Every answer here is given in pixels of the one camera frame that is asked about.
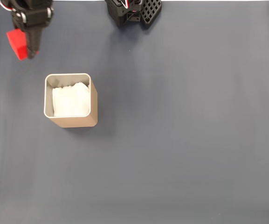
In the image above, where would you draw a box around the red cube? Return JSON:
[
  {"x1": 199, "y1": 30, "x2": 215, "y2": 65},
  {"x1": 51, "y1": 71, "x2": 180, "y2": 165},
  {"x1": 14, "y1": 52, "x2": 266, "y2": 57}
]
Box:
[{"x1": 6, "y1": 28, "x2": 29, "y2": 61}]

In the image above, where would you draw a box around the tan metal box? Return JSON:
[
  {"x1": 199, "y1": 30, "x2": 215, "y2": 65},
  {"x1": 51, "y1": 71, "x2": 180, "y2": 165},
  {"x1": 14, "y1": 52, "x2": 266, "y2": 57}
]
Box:
[{"x1": 43, "y1": 73, "x2": 99, "y2": 128}]

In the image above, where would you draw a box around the white tissue paper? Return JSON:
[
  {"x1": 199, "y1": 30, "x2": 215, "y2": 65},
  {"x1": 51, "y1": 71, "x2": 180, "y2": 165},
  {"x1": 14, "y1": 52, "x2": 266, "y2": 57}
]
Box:
[{"x1": 52, "y1": 81, "x2": 90, "y2": 117}]

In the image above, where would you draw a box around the grey blue table mat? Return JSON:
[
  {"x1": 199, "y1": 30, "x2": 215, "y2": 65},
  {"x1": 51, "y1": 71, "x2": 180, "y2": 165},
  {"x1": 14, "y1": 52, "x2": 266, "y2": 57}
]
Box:
[{"x1": 0, "y1": 0, "x2": 269, "y2": 224}]

